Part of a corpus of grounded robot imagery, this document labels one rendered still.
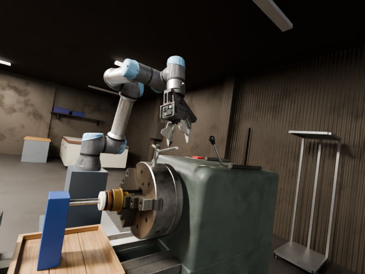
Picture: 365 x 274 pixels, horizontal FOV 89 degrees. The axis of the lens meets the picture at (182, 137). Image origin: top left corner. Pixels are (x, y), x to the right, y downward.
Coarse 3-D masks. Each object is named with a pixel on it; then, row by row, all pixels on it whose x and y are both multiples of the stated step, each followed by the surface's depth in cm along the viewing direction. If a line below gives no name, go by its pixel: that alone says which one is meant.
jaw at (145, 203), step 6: (126, 198) 70; (132, 198) 70; (138, 198) 70; (144, 198) 69; (150, 198) 70; (126, 204) 70; (132, 204) 70; (138, 204) 70; (144, 204) 67; (150, 204) 68; (156, 204) 68
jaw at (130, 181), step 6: (132, 168) 85; (126, 174) 84; (132, 174) 83; (126, 180) 79; (132, 180) 81; (120, 186) 77; (126, 186) 78; (132, 186) 79; (138, 186) 81; (132, 192) 81; (138, 192) 84
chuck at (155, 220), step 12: (144, 168) 79; (156, 168) 77; (144, 180) 77; (156, 180) 71; (168, 180) 74; (144, 192) 76; (156, 192) 68; (168, 192) 71; (168, 204) 70; (144, 216) 73; (156, 216) 67; (168, 216) 70; (132, 228) 81; (144, 228) 71; (156, 228) 69; (168, 228) 73
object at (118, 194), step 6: (108, 192) 71; (114, 192) 71; (120, 192) 73; (126, 192) 76; (108, 198) 69; (114, 198) 70; (120, 198) 71; (108, 204) 69; (114, 204) 70; (120, 204) 71; (114, 210) 71; (120, 210) 72
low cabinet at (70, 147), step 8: (64, 136) 754; (64, 144) 685; (72, 144) 597; (80, 144) 611; (64, 152) 647; (72, 152) 598; (64, 160) 613; (72, 160) 599; (104, 160) 659; (112, 160) 676; (120, 160) 693; (104, 168) 664; (112, 168) 681; (120, 168) 698
